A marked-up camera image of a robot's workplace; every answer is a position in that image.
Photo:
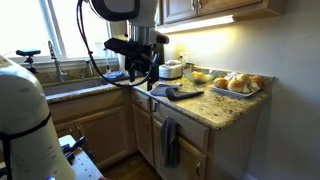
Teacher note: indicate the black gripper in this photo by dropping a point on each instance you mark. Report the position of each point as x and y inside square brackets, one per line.
[141, 61]

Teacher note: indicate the dark blue fleece towel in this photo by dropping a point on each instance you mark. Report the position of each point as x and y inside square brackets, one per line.
[183, 95]

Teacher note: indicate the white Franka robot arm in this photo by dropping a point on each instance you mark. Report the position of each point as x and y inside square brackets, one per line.
[23, 110]

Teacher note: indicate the narrow wooden drawer front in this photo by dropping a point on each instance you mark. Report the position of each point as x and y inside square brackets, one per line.
[146, 105]

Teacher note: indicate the small dark drawer hook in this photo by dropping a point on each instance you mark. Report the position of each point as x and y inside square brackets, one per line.
[155, 106]

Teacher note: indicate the grey knitted hanging towel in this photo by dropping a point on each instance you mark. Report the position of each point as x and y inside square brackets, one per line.
[170, 143]

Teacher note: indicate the wide wooden drawer front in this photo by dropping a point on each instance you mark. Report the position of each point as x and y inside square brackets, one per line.
[193, 128]

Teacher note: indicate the square blue pot holder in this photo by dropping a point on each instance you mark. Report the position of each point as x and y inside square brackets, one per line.
[161, 90]

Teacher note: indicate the black soda maker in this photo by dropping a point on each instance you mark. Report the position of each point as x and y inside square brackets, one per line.
[160, 55]

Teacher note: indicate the small countertop cooker appliance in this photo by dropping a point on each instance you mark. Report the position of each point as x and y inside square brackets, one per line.
[170, 70]

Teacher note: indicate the large blue container lid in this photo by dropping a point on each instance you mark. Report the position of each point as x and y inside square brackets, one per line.
[113, 76]

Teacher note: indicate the white dish wand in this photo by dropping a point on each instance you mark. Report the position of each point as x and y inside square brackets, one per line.
[107, 61]

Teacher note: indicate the glass fruit bowl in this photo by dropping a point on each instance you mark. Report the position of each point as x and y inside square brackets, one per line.
[188, 77]

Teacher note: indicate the metal soap dispenser pump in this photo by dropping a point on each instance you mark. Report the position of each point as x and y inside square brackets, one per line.
[89, 68]

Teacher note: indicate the yellow fruit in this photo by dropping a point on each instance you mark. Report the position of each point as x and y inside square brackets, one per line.
[197, 76]

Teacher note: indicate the long wooden sink panel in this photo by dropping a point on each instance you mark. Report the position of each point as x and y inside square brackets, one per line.
[86, 105]

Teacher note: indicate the narrow wooden cabinet door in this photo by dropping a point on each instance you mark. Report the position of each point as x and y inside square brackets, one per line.
[141, 140]

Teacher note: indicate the wooden sink cabinet door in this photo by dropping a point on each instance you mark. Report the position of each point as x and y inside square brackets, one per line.
[103, 133]
[65, 128]

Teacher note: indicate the stainless steel sink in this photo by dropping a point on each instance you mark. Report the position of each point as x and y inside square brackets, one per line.
[73, 86]

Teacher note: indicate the under cabinet light strip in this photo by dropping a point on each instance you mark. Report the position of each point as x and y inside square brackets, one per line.
[196, 24]

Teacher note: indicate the round golden bread roll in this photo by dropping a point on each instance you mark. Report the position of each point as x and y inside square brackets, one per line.
[220, 83]
[257, 80]
[235, 86]
[243, 78]

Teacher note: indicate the metal kitchen faucet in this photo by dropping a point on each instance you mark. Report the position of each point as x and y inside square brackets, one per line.
[58, 70]

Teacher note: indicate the white rectangular plate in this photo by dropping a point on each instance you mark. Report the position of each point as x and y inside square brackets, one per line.
[233, 94]

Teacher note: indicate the wide wooden cabinet door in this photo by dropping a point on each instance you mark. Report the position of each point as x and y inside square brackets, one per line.
[190, 160]

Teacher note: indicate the black clamp tool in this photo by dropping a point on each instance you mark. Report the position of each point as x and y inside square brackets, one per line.
[74, 146]

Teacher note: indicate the white perforated table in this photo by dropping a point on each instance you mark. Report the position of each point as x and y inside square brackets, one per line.
[83, 166]

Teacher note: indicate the kitchen window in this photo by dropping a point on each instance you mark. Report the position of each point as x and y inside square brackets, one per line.
[26, 26]

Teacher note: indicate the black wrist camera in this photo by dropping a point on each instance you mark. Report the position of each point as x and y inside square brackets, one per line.
[120, 46]

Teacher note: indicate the white wall outlet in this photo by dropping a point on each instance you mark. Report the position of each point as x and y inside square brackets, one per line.
[183, 56]

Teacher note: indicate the wooden wall cabinet door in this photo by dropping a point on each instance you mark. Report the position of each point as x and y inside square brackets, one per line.
[226, 4]
[180, 10]

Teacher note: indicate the black camera on tripod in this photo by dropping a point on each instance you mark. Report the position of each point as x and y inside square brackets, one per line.
[29, 53]

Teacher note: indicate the wooden wall cabinet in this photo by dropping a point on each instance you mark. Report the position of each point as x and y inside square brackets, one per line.
[273, 6]

